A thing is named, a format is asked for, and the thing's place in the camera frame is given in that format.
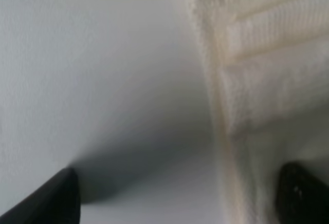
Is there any cream white terry towel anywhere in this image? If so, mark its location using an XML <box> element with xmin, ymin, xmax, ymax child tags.
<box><xmin>186</xmin><ymin>0</ymin><xmax>328</xmax><ymax>223</ymax></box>

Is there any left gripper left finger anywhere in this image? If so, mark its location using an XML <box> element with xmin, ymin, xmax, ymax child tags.
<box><xmin>1</xmin><ymin>168</ymin><xmax>81</xmax><ymax>223</ymax></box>

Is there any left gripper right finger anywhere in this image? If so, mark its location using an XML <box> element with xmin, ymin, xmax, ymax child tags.
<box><xmin>275</xmin><ymin>162</ymin><xmax>328</xmax><ymax>224</ymax></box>

